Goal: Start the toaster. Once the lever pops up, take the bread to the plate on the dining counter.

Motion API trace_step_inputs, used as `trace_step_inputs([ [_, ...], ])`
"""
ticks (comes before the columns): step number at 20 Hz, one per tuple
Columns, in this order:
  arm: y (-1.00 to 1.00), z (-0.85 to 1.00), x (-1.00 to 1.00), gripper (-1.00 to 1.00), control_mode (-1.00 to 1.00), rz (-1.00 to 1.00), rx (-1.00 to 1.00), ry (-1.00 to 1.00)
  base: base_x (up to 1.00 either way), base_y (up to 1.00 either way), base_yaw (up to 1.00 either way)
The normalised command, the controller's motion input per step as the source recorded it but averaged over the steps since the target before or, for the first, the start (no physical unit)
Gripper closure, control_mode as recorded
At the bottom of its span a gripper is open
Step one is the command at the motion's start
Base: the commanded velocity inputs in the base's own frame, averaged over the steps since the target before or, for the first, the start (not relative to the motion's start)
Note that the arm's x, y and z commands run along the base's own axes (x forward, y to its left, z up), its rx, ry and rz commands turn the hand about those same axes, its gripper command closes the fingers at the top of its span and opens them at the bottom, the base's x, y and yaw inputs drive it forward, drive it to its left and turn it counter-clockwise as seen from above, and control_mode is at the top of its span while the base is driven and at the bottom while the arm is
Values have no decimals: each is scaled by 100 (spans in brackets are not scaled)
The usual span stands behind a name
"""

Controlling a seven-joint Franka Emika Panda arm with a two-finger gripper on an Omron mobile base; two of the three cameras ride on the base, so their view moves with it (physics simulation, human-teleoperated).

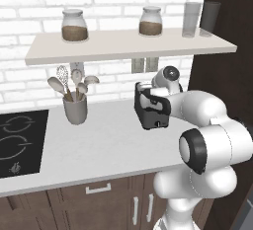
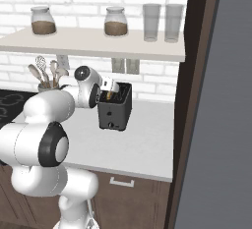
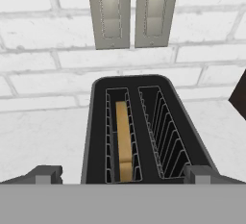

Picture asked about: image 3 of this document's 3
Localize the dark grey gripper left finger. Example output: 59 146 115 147
0 165 63 186

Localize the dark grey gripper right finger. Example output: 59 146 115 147
183 164 246 186

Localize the black toaster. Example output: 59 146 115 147
80 74 220 185

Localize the tan bread slice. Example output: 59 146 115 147
114 101 134 183

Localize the dark brown object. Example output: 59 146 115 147
228 69 246 121

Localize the beige wall switch plate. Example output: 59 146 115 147
86 0 132 51
134 0 181 49

